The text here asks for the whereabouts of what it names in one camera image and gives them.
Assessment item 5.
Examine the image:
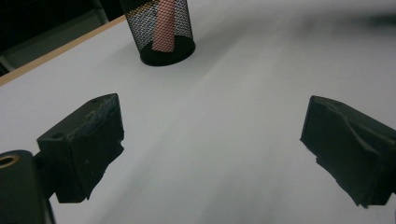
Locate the wooden table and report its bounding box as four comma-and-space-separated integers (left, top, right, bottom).
0, 14, 128, 88

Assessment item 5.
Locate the black mesh pen holder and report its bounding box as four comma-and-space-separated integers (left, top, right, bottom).
119, 0, 197, 67

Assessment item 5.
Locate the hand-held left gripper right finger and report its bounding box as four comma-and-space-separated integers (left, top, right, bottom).
299, 94, 396, 209

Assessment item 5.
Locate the pink hairbrush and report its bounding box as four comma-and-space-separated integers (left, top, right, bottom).
150, 0, 177, 53

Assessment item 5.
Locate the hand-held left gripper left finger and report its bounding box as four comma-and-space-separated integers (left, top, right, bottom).
36, 92, 125, 204

